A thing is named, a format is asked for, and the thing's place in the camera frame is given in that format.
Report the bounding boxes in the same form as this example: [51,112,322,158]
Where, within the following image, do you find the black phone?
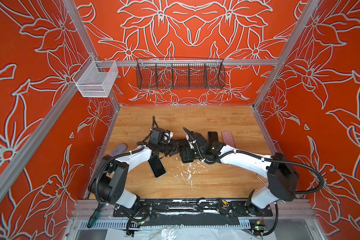
[179,147,195,164]
[148,156,167,178]
[208,132,219,144]

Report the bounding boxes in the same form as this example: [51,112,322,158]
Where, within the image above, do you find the white slotted cable duct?
[78,219,251,231]

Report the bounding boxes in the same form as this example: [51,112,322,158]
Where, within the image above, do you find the aluminium frame post right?
[252,0,320,110]

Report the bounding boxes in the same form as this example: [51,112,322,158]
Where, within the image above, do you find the green handled screwdriver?
[87,204,104,229]

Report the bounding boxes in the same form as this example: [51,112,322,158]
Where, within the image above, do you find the white wire basket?
[73,56,119,98]

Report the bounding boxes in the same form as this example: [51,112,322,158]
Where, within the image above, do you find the aluminium frame post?
[252,0,320,110]
[63,1,120,110]

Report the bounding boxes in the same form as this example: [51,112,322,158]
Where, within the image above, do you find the aluminium horizontal back rail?
[95,59,279,68]

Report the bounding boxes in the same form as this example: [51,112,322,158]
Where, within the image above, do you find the lavender grey phone case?
[109,144,128,157]

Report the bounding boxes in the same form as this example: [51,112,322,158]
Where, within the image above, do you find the black wire basket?
[136,57,226,90]

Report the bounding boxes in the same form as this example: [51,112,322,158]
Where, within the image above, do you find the pink phone case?
[222,131,236,148]

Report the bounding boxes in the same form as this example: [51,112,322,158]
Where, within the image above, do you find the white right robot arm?
[181,128,325,210]

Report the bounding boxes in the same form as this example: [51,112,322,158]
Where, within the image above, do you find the aluminium left side rail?
[0,83,77,203]

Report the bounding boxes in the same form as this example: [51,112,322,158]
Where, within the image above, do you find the green circuit board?
[250,222,267,237]

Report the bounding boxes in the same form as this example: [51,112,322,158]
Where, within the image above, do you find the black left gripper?
[157,138,185,156]

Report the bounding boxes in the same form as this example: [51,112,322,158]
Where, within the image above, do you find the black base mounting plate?
[126,198,273,218]

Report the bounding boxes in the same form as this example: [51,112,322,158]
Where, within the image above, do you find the aluminium frame post left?
[63,1,120,110]

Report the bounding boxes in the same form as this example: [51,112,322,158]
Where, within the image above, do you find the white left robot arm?
[88,139,179,209]

